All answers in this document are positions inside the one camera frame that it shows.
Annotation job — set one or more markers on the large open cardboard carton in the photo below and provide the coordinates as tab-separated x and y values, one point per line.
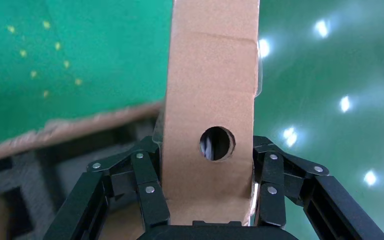
46	132

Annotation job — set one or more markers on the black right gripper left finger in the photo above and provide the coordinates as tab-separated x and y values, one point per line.
149	198

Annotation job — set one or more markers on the black foam insert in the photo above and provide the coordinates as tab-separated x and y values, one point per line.
23	179

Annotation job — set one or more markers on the cardboard flap piece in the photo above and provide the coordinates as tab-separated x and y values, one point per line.
208	82

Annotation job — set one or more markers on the green tablecloth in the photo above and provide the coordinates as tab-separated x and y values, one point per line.
79	49

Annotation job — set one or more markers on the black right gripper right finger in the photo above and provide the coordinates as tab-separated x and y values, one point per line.
271	202

